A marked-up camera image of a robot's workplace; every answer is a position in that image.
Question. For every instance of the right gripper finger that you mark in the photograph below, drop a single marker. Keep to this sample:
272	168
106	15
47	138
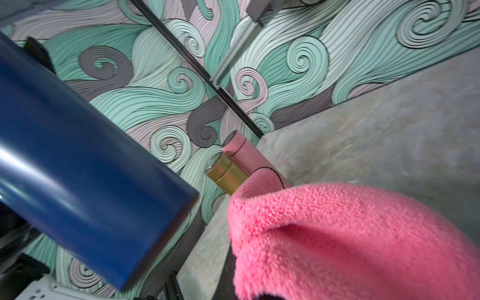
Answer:
226	289

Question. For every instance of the gold thermos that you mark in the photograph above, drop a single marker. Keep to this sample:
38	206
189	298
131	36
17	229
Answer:
224	172

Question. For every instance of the pink microfiber cloth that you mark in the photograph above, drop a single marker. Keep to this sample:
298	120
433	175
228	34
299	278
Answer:
340	241

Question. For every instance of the blue thermos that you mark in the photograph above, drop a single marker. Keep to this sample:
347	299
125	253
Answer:
78	178

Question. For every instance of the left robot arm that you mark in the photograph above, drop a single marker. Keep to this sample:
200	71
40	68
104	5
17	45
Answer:
19	270

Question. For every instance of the pink thermos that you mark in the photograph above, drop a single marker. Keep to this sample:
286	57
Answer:
247	156

